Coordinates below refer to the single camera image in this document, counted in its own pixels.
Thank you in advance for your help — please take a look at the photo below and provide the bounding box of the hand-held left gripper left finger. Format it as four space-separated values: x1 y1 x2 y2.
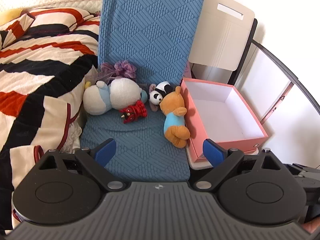
37 138 127 190

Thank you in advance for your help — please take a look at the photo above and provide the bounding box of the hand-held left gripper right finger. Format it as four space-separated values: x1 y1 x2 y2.
195 139 284 192

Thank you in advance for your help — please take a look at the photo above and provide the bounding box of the white and blue plush toy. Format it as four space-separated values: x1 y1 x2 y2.
83 77 148 116

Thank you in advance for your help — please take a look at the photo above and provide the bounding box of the cream lace bed sheet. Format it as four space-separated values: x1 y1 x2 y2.
61 80 87 153

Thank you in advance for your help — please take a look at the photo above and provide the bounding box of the pink cardboard box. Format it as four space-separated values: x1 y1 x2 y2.
180 77 269 164

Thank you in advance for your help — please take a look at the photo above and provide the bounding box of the red lion toy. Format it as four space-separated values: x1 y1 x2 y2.
119 100 148 124

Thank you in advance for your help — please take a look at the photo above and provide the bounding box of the brown bear plush toy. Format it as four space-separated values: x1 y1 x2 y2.
160 86 190 148

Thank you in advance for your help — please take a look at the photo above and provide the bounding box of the panda plush toy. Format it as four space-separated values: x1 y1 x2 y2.
149 81 174 105

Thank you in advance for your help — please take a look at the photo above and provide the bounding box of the purple ribbon flower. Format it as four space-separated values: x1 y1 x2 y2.
114 60 137 81

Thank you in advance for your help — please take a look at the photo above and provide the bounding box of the black framed white panel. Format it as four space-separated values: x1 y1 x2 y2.
235 19 320 130

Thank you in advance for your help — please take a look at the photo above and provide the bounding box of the red black cream striped blanket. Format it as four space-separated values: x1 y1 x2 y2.
0 7 100 230

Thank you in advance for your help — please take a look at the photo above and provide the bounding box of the beige folding chair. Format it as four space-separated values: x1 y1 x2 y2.
188 0 255 83

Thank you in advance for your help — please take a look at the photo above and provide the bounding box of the blue textured chair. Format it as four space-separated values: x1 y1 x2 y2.
79 0 205 182

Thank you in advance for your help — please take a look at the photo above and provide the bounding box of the yellow pillow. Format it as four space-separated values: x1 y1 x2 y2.
0 8 24 27

